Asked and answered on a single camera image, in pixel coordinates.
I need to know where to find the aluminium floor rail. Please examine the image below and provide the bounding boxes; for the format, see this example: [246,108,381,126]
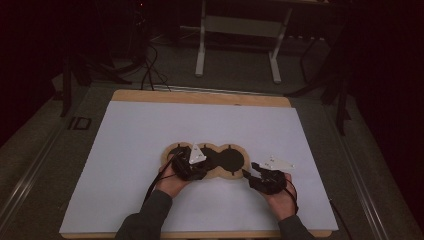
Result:
[333,133,392,240]
[0,125,65,229]
[145,84,285,98]

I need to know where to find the tan fleece pad black patches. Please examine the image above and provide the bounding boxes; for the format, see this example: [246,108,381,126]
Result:
[161,142,251,181]

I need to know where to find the white table cover sheet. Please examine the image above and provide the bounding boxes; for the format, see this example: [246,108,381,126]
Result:
[59,100,339,234]

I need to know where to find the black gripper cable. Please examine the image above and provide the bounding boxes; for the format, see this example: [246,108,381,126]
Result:
[143,151,185,205]
[283,178,300,215]

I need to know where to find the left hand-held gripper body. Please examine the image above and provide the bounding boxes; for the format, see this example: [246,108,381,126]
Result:
[170,142,210,182]

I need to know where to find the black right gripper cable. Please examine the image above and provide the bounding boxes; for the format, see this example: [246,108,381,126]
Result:
[283,178,300,215]

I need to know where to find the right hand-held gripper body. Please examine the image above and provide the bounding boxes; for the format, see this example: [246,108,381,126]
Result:
[247,155,297,196]

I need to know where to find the black floor cables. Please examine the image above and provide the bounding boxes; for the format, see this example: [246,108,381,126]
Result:
[133,6,172,92]

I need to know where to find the person's left hand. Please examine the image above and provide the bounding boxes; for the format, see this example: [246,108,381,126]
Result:
[154,165,192,199]

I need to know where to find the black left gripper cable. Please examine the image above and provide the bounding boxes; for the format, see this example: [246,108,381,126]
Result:
[143,151,185,205]

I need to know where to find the person's right hand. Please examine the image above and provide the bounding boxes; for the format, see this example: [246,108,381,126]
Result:
[262,181,298,222]

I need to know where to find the white metal table frame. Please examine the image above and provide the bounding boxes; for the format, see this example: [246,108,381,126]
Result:
[194,0,295,85]

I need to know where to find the black metal stand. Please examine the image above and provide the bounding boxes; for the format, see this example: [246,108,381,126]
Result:
[285,33,352,136]
[59,49,133,118]

